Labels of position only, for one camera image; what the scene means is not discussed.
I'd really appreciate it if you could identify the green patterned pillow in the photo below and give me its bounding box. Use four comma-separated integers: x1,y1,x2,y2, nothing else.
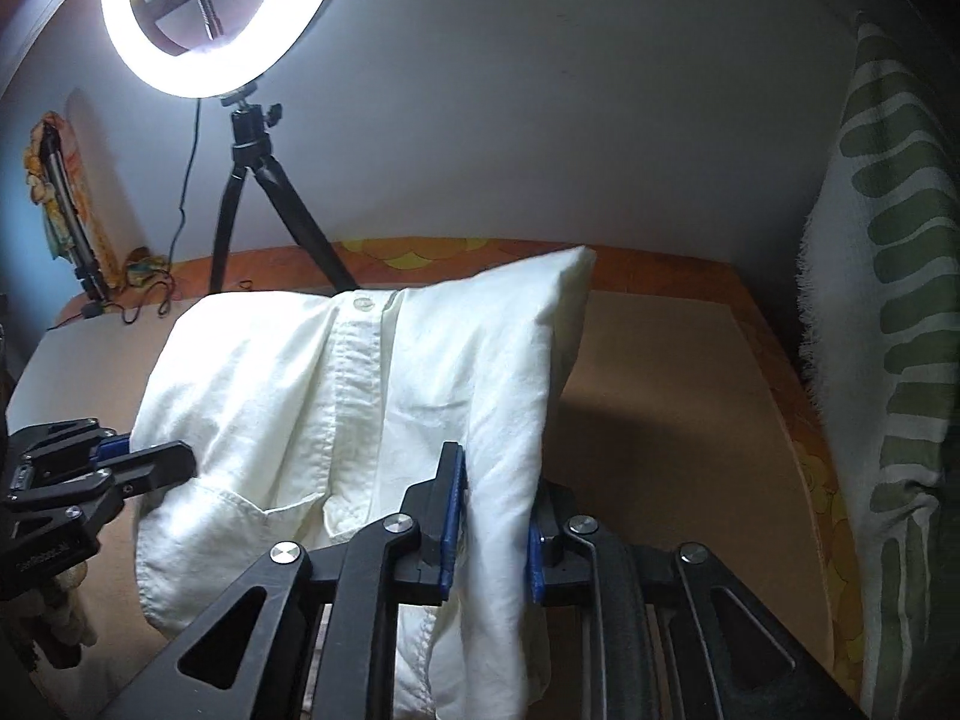
799,11,960,720

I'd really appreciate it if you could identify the folded silver tripod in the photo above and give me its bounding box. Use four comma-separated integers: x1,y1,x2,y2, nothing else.
41,124,110,316

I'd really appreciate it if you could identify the gooseneck phone holder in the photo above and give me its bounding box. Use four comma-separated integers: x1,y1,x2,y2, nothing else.
146,0,230,42

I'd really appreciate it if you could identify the ring light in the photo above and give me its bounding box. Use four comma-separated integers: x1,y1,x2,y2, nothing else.
100,0,368,100

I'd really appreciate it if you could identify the tan blanket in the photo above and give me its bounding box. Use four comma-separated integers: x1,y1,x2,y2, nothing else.
11,289,837,661

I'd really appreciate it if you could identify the black mini tripod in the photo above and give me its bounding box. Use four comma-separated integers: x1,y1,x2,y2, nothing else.
208,86,359,295

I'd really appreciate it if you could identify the small colourful cloth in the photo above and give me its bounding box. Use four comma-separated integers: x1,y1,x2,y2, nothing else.
124,246,175,287

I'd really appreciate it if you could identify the colourful patterned scarf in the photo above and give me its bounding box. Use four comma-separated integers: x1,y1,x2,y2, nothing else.
22,111,95,263

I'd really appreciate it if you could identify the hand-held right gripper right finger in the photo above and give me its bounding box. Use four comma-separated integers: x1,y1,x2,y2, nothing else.
527,480,871,720

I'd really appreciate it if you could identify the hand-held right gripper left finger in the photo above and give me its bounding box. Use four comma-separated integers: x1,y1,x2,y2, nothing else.
101,441,470,720

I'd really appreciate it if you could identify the white button shirt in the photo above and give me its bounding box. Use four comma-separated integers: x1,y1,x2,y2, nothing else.
133,244,597,717

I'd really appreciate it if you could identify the black power cable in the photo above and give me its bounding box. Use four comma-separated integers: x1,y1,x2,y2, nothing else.
49,97,202,331

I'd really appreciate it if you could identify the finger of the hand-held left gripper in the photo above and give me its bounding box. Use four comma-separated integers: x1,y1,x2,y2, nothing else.
96,441,200,502
96,431,137,470

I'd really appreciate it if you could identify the person's left hand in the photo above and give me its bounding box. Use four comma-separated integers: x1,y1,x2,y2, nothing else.
30,562,102,672

